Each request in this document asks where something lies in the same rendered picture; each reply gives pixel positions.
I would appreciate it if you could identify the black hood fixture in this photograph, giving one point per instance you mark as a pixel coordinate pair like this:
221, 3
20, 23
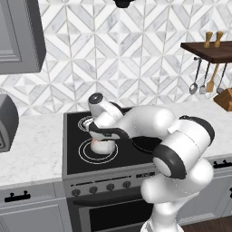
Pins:
123, 2

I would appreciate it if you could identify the grey oven door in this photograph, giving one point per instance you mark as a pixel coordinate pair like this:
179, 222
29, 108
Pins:
117, 216

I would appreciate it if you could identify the dark wooden shelf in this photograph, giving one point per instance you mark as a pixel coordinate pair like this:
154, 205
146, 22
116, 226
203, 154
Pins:
211, 51

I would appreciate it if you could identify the grey toaster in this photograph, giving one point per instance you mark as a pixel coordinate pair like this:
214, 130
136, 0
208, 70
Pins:
7, 123

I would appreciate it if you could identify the dark steel spoon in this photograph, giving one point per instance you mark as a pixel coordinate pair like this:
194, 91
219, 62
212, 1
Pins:
220, 89

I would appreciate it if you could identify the grey wall cupboard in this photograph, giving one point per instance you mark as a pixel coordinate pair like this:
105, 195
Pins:
18, 33

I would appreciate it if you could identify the grey cupboard door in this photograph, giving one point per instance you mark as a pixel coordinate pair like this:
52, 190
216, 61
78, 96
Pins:
211, 199
30, 219

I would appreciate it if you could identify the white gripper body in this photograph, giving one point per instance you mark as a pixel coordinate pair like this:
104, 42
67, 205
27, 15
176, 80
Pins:
103, 147

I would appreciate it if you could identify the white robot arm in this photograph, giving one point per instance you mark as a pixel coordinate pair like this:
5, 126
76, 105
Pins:
181, 145

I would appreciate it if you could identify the steel ladle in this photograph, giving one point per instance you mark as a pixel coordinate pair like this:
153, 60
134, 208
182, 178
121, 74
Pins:
194, 87

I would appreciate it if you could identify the black pan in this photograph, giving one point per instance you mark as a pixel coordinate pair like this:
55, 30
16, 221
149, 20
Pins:
145, 144

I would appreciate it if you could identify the wooden spatula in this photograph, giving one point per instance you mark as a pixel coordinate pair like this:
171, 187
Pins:
210, 86

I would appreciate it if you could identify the dark stove knob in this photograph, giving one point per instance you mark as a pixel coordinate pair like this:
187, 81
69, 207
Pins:
75, 192
110, 187
126, 184
93, 189

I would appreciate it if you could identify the black stove hob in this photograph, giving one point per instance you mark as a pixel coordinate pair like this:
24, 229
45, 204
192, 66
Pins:
75, 145

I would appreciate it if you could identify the wooden knife block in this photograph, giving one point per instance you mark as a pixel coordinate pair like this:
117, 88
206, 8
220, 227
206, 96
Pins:
225, 98

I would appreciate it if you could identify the grey drawer front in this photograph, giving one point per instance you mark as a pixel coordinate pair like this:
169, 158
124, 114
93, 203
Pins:
39, 193
225, 172

